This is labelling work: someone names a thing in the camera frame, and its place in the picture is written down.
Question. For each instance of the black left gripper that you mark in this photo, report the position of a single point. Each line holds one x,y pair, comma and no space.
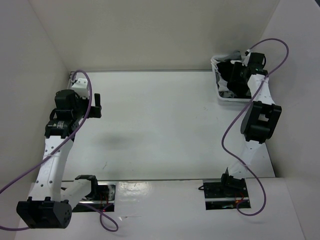
95,111

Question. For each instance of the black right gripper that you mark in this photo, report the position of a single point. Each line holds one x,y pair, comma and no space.
237,67

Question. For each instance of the black skirt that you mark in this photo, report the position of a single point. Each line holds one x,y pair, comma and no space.
225,70

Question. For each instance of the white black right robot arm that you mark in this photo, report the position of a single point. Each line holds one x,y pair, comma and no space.
248,78

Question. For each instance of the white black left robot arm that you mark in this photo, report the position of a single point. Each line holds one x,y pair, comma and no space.
48,206

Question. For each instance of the grey skirt in basket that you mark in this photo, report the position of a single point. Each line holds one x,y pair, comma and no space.
234,56

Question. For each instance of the white laundry basket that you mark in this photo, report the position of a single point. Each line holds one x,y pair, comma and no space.
222,95

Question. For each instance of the white skirt in basket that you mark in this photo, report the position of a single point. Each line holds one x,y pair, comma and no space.
223,87

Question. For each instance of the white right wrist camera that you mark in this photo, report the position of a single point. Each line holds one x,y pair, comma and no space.
247,55

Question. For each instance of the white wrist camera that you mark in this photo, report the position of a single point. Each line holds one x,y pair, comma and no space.
81,88
247,55

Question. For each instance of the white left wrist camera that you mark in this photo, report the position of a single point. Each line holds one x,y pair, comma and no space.
81,88

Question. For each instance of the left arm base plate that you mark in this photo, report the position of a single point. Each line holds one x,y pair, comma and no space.
104,200

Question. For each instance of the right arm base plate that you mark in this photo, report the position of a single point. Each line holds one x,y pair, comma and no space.
219,197

